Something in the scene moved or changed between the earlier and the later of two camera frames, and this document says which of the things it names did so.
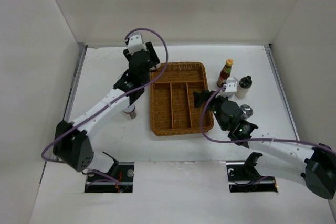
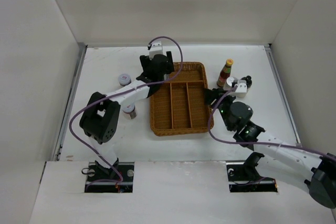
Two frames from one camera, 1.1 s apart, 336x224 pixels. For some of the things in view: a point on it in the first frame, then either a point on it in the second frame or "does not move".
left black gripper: x=154 y=61 -> x=146 y=63
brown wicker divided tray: x=173 y=108 does not move
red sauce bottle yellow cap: x=225 y=73 does not move
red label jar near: x=129 y=112 does not move
